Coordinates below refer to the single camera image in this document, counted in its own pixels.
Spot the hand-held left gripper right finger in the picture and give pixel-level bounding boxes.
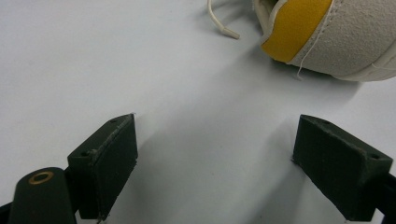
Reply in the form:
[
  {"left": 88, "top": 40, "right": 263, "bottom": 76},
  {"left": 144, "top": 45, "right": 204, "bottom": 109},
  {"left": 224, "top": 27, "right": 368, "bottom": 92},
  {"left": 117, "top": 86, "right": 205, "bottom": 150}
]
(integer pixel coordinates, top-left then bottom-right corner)
[{"left": 291, "top": 114, "right": 394, "bottom": 222}]

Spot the white shoe with yellow heel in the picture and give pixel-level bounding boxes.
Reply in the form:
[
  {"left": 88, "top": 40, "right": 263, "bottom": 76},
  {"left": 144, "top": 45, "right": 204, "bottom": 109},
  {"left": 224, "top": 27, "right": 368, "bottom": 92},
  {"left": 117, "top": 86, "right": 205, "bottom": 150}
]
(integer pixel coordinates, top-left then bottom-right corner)
[{"left": 206, "top": 0, "right": 396, "bottom": 82}]

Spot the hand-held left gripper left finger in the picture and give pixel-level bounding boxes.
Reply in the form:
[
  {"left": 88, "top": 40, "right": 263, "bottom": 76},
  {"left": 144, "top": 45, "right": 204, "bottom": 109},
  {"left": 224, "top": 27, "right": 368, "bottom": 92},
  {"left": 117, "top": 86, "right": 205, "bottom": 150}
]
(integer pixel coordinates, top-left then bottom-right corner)
[{"left": 67, "top": 113, "right": 138, "bottom": 222}]

